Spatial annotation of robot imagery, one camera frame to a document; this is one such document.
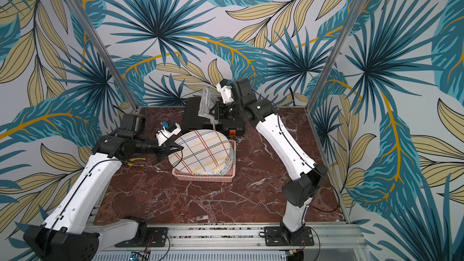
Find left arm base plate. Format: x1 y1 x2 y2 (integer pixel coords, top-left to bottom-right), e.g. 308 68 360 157
115 227 168 248

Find left aluminium corner post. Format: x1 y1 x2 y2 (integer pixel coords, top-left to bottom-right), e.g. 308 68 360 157
65 0 139 110

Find yellow handled pliers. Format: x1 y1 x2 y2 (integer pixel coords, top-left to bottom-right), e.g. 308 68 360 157
126 157 146 168

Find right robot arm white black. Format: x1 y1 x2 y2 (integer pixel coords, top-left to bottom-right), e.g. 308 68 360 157
210 78 327 246

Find white plate coloured plaid lines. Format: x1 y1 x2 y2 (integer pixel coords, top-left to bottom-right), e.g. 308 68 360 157
169 129 232 175

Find right aluminium corner post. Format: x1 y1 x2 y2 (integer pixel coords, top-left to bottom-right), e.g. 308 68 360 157
306 0 367 114

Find aluminium front rail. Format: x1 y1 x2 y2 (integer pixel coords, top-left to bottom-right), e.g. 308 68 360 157
93 222 372 261

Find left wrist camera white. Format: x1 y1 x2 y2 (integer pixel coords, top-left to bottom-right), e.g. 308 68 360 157
155 121 181 146

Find green circuit board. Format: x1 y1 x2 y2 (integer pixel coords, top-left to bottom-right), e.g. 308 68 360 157
129 251 150 261

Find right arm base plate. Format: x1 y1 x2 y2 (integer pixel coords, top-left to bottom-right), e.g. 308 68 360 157
259 226 315 247

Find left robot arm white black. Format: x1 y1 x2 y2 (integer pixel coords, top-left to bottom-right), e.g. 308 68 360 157
24 114 183 261

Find white plate colourful squiggle pattern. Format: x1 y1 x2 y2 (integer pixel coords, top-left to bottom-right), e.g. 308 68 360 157
195 149 235 176

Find aluminium corner post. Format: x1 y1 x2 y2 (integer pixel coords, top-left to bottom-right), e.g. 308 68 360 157
306 0 367 114
65 0 139 110

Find pink perforated plastic basket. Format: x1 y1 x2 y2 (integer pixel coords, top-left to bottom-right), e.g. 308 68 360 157
172 140 237 182

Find black plastic tool case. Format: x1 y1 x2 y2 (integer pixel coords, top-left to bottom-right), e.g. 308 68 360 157
181 96 246 137

